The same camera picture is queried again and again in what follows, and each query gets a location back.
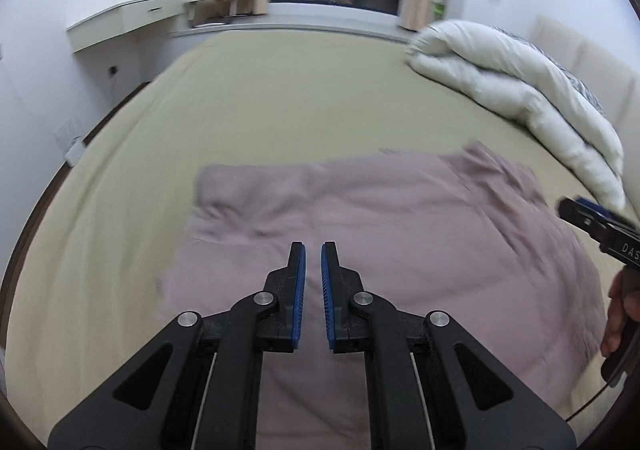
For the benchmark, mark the white duvet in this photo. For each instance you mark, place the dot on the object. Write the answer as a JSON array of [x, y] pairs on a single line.
[[500, 70]]

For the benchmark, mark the beige padded headboard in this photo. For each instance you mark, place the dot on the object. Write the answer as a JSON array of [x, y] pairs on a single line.
[[590, 50]]

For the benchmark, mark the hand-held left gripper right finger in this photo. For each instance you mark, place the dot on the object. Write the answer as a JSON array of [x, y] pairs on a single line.
[[327, 290]]

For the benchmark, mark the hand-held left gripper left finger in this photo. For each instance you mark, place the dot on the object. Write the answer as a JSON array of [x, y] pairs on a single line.
[[299, 290]]

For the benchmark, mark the bed with olive sheet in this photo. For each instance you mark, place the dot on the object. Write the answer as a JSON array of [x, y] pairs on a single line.
[[275, 95]]

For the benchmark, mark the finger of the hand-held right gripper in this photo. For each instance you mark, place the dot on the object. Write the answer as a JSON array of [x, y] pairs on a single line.
[[580, 222], [590, 205]]

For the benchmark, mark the person's right hand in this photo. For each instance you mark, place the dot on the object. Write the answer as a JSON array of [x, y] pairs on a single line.
[[620, 300]]

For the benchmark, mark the mauve hooded puffer coat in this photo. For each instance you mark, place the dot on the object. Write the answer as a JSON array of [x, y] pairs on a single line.
[[400, 230]]

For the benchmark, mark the white wall desk with drawer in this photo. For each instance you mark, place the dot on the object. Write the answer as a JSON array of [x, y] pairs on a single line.
[[120, 20]]

